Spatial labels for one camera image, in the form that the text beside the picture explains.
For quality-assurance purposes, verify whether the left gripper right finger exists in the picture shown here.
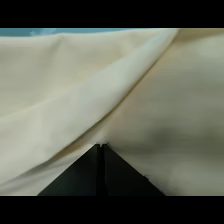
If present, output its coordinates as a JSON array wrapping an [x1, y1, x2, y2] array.
[[101, 142, 166, 197]]

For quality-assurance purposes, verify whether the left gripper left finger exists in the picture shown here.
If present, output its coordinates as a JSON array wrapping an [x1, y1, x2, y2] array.
[[37, 143, 101, 197]]

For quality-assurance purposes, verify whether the cream shirt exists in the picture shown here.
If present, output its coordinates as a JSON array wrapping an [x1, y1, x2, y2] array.
[[0, 28, 224, 197]]

